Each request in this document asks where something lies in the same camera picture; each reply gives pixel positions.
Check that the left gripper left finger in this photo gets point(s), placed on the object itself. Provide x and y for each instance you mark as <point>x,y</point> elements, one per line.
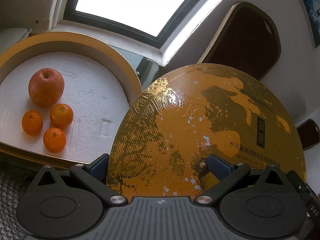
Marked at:
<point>93,178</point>

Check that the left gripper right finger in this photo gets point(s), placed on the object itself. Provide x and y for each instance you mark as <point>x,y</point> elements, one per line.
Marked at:
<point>231,177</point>

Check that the round golden box lid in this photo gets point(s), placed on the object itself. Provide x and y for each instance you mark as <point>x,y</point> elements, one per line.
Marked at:
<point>162,146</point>

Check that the red apple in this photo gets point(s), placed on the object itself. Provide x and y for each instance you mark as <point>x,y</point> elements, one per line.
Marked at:
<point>46,87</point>

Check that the front mandarin orange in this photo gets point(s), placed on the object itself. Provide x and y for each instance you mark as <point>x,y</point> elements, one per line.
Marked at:
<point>54,140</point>

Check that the mandarin orange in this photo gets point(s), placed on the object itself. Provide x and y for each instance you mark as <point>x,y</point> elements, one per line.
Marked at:
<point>54,140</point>
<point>32,122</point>
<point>61,115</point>

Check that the back mandarin orange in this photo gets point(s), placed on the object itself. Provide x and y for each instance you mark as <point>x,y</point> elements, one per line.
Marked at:
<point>61,115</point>

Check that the houndstooth patterned cloth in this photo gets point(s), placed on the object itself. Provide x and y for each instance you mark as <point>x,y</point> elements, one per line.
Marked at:
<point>12,187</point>

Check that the left mandarin orange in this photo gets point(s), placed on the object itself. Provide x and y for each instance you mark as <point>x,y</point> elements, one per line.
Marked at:
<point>32,122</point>

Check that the white foam insert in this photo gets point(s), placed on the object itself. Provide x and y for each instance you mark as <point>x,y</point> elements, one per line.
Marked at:
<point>96,97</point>

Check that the round golden gift box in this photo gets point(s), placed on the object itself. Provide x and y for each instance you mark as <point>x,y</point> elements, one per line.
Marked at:
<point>62,42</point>

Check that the dark red chair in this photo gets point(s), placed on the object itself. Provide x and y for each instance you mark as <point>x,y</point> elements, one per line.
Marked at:
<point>247,40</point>

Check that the white pillow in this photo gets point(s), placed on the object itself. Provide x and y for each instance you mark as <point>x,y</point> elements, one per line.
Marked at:
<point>11,36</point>

